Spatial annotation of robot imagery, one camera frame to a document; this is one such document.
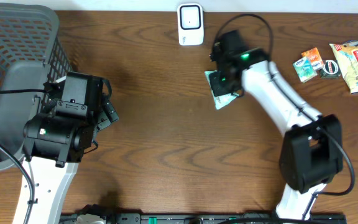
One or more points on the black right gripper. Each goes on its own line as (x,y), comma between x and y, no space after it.
(218,89)

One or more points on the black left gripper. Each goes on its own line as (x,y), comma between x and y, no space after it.
(108,111)

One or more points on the teal candy wrapper packet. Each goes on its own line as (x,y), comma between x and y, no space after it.
(220,101)

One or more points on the small teal packet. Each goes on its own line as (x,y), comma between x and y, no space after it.
(304,69)

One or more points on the orange snack packet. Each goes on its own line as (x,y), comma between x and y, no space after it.
(314,57)

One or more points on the dark green round-label packet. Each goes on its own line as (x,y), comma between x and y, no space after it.
(330,70)

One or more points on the large white snack bag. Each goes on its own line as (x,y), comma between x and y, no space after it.
(346,55)

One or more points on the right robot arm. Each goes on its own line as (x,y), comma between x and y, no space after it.
(310,155)

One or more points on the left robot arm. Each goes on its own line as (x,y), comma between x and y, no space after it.
(56,139)

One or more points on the grey plastic basket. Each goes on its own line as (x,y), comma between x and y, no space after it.
(30,55)

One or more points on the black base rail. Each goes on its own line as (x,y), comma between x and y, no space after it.
(136,218)

